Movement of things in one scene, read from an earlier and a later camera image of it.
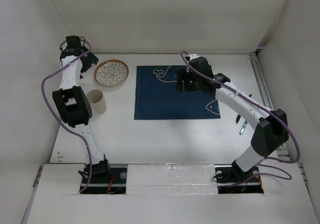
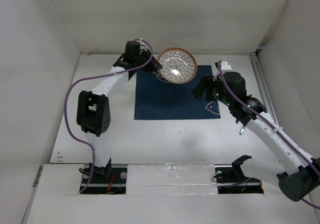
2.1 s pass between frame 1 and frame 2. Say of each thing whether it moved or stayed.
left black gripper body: moved
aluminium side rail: stayed
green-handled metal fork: stayed
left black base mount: stayed
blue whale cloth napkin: stayed
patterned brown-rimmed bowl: moved
